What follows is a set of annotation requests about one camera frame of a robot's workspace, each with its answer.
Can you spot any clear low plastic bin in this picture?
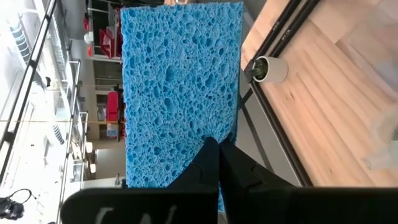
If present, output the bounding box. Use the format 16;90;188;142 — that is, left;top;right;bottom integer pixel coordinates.
337;0;398;170

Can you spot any light blue sponge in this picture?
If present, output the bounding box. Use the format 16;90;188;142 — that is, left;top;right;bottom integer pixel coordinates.
119;1;244;213

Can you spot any white pot with small plant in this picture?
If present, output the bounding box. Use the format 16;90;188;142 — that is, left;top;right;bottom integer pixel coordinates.
250;55;289;84

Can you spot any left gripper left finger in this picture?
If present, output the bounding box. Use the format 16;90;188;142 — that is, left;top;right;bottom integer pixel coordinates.
167;136;220;224

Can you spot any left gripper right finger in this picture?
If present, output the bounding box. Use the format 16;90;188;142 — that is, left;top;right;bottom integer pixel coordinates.
220;139;296;224

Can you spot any black overhead frame bar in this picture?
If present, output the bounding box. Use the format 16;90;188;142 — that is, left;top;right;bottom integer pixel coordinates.
0;0;57;184

